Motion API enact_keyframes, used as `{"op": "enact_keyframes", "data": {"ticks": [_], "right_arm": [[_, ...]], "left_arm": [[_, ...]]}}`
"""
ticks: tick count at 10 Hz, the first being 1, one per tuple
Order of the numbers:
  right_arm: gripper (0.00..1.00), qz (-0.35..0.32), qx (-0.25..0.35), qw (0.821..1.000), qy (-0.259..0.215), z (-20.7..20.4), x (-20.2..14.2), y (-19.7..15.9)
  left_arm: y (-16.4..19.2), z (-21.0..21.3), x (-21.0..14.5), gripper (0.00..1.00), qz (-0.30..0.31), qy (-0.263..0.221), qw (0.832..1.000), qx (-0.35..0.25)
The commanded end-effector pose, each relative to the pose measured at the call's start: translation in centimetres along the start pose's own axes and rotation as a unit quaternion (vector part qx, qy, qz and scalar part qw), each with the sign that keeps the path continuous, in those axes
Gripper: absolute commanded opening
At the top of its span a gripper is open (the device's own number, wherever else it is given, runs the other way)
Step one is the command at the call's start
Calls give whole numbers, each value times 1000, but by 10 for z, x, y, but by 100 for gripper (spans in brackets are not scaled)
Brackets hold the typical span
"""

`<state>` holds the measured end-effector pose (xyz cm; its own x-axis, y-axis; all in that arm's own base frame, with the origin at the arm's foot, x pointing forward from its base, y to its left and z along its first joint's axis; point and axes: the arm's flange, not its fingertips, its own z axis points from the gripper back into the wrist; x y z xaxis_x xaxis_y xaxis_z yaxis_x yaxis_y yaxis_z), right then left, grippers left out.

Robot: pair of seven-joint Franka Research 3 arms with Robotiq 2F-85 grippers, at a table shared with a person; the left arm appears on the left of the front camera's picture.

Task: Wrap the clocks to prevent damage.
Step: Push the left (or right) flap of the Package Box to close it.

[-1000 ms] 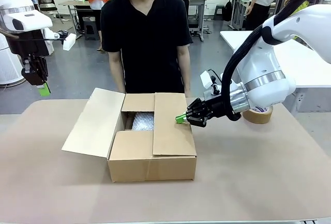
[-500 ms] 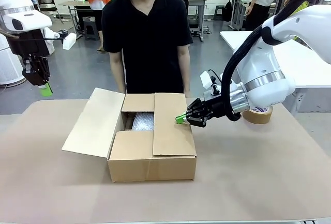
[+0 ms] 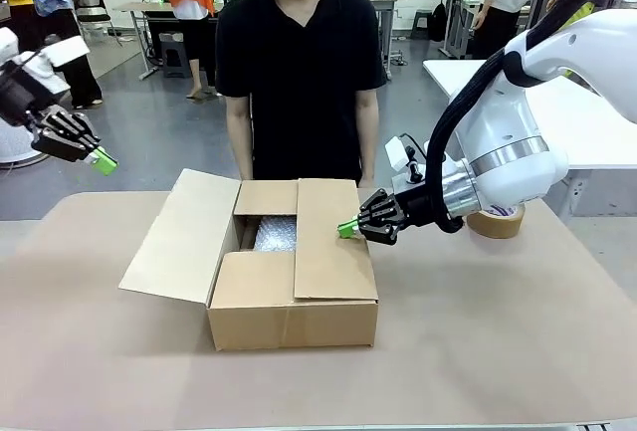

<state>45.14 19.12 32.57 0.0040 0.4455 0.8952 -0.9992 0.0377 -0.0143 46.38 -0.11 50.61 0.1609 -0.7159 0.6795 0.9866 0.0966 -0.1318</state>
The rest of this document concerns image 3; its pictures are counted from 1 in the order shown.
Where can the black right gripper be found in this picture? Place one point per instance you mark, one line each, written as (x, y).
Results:
(423, 207)

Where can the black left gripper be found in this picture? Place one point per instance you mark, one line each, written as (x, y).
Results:
(20, 97)

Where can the brown cardboard box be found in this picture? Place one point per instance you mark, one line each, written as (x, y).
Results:
(288, 321)

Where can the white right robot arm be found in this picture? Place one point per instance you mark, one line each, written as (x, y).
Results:
(512, 132)

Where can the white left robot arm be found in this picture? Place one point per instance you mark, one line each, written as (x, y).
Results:
(47, 75)

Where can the person's left forearm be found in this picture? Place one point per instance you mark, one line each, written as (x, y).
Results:
(367, 142)

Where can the person's right forearm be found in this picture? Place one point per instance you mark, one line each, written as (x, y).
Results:
(241, 142)

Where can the clear bubble wrap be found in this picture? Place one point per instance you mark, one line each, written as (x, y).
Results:
(276, 234)

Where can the brown packing tape roll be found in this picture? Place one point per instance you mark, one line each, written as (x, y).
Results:
(497, 227)

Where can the black office chair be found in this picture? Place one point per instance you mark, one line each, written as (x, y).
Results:
(92, 8)

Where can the grey plastic stool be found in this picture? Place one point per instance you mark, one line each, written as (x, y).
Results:
(175, 55)

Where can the background workbench with metal legs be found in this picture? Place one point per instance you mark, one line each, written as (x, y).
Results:
(385, 3)
(144, 8)

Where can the person in black shirt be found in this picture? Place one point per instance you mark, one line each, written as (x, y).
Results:
(298, 77)

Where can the small dark stool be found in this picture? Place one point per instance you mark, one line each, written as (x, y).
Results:
(422, 23)

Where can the black backpack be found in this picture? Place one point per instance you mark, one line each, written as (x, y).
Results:
(439, 23)

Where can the white side table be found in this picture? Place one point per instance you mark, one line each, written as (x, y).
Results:
(587, 122)

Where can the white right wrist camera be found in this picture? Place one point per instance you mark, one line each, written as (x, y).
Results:
(398, 152)

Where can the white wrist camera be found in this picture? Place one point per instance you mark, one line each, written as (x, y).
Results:
(69, 52)
(398, 152)

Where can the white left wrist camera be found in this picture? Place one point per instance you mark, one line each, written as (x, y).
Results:
(69, 52)

